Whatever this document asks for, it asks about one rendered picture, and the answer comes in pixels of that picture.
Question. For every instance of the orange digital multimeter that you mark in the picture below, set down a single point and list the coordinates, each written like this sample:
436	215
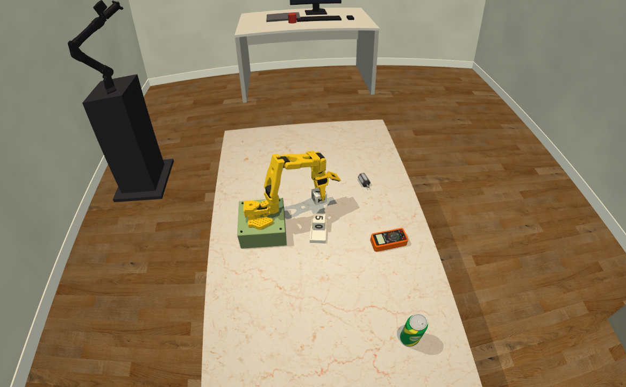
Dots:
389	239

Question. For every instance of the green drink can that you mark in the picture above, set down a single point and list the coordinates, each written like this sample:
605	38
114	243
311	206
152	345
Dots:
414	329

